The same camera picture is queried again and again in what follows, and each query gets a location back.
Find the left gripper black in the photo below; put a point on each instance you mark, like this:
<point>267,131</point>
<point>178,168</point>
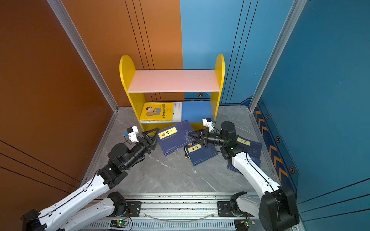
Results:
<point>143,144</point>

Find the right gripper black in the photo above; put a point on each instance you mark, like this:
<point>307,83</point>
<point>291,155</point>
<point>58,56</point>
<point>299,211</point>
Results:
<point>204,136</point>

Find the navy book yellow label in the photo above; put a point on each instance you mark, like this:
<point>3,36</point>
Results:
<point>175,137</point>

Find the white La Dame book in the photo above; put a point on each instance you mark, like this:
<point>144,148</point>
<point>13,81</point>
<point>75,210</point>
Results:
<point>177,114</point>

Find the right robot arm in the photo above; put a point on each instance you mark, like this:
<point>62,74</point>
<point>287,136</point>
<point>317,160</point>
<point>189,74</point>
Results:
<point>276,205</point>

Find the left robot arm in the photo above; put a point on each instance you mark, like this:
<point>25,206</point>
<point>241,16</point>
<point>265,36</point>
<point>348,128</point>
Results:
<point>70,212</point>

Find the yellow pink blue bookshelf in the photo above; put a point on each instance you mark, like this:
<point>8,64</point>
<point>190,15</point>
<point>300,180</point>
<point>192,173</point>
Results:
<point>138,82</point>

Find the black book orange title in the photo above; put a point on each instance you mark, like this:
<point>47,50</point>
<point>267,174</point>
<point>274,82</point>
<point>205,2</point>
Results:
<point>186,151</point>

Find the left green circuit board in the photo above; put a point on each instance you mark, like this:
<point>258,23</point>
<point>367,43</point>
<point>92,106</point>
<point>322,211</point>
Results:
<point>119,224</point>

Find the green circuit board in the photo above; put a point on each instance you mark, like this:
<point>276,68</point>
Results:
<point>242,224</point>
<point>119,224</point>

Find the right green circuit board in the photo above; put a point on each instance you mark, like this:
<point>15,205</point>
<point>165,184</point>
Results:
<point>242,224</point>

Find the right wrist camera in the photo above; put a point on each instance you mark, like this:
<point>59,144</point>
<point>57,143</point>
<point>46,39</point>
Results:
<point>209,124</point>

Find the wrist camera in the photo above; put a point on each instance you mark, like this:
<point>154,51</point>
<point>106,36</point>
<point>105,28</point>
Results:
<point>132,133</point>
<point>209,124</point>

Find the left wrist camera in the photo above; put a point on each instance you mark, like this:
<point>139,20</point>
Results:
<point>132,133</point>

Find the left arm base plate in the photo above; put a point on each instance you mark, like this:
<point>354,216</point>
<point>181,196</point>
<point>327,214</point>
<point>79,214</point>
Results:
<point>128,209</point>

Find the aluminium frame rail front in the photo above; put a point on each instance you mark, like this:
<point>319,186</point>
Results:
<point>174,212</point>

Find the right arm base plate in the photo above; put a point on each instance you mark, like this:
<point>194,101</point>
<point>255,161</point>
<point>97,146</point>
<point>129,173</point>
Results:
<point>224,209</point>

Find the right aluminium corner post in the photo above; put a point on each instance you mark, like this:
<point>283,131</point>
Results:
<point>285,33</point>

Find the aluminium corner post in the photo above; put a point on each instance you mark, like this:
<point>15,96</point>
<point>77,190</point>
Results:
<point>285,33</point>
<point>66,22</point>

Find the left aluminium corner post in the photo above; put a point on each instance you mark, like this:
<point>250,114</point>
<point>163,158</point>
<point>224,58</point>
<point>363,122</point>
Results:
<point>66,22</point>

